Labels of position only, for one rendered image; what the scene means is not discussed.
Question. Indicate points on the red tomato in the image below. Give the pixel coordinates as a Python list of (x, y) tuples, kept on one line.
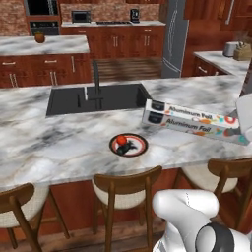
[(121, 140)]

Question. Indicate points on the black coffee machine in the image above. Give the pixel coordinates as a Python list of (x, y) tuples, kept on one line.
[(134, 15)]

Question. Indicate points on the wooden drawer cupboard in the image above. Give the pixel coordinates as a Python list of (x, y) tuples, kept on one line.
[(205, 68)]

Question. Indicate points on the silver toaster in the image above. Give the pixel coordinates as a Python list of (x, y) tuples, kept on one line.
[(229, 49)]

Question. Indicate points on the wooden wall cupboards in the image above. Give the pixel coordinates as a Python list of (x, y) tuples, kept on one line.
[(210, 19)]

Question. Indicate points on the black sink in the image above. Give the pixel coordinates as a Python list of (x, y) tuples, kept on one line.
[(118, 96)]

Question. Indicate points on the grey microwave oven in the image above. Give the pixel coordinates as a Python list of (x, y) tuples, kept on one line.
[(81, 16)]

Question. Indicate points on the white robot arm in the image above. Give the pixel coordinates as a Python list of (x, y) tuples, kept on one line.
[(183, 205)]

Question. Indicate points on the potted plant in orange pot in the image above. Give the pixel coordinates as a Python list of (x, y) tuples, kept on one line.
[(39, 37)]

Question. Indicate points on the red rimmed plate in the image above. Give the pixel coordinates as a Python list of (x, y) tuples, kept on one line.
[(140, 144)]

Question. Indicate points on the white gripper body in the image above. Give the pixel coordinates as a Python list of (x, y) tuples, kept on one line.
[(246, 114)]

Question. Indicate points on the steel fridge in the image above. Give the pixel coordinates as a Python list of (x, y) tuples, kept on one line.
[(175, 36)]

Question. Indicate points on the dark tap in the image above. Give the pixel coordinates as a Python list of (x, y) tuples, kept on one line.
[(96, 77)]

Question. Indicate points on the island cupboard run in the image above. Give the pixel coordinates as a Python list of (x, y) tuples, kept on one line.
[(39, 70)]

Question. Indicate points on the black hob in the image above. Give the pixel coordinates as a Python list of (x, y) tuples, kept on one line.
[(113, 23)]

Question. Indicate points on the aluminum foil box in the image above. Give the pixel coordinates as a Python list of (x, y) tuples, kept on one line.
[(183, 120)]

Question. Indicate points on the wooden chair with cream seat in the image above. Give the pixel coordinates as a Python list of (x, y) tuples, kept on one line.
[(226, 169), (128, 180), (19, 203)]

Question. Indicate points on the dark eggplant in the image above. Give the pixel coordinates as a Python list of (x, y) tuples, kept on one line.
[(126, 148)]

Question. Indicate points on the tan knife block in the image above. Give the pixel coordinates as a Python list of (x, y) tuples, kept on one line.
[(242, 51)]

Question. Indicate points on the black wall oven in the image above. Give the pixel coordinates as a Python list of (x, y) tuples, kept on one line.
[(42, 16)]

